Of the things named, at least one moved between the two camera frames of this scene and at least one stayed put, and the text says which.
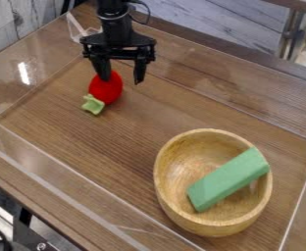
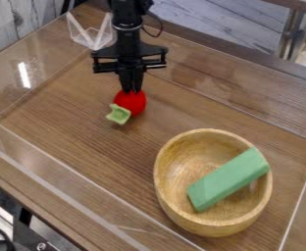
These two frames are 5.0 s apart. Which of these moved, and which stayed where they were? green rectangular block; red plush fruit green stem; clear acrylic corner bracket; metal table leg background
Moved: red plush fruit green stem
Stayed: metal table leg background; clear acrylic corner bracket; green rectangular block
